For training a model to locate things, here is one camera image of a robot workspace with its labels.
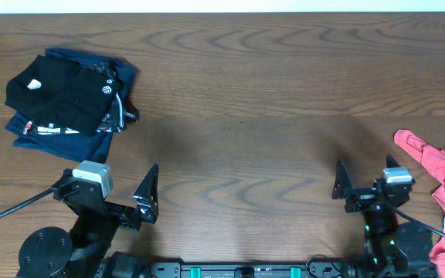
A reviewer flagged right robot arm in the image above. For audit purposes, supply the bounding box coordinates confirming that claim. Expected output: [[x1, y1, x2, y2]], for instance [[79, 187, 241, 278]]
[[331, 155, 438, 277]]

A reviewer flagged folded navy printed t-shirt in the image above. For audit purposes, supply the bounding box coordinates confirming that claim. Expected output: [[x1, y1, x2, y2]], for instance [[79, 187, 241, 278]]
[[5, 48, 138, 163]]

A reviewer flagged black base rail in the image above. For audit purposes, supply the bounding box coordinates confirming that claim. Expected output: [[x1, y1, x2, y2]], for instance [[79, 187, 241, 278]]
[[102, 253, 362, 278]]

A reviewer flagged black t-shirt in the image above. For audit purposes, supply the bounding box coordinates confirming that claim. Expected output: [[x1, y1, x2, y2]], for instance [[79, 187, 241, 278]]
[[5, 56, 122, 136]]

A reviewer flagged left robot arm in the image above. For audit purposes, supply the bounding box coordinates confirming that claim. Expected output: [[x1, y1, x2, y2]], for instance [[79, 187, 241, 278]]
[[17, 161, 159, 278]]

